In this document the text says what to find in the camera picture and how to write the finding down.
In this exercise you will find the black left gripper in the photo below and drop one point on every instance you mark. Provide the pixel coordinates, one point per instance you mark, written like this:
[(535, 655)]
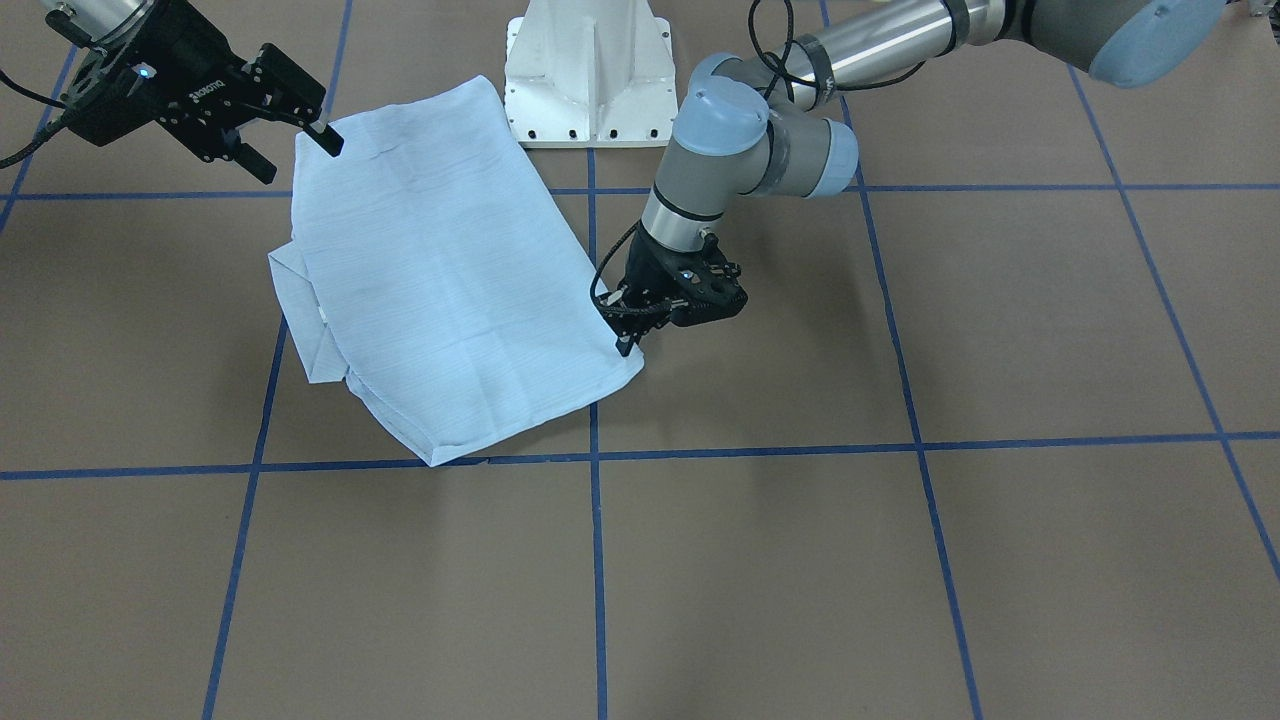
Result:
[(652, 270)]

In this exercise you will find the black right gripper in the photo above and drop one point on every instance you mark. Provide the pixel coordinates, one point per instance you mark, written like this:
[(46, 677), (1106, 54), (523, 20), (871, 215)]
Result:
[(187, 72)]

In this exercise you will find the light blue button shirt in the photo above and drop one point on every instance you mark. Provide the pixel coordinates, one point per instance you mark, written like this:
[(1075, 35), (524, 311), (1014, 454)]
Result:
[(431, 271)]

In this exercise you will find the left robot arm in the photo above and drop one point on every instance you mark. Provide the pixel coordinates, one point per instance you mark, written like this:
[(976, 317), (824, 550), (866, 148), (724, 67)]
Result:
[(746, 127)]

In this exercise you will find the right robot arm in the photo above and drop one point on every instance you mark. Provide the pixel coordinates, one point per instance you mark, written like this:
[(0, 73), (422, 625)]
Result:
[(166, 63)]

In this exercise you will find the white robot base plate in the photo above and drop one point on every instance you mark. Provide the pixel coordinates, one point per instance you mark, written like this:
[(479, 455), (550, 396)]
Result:
[(590, 75)]

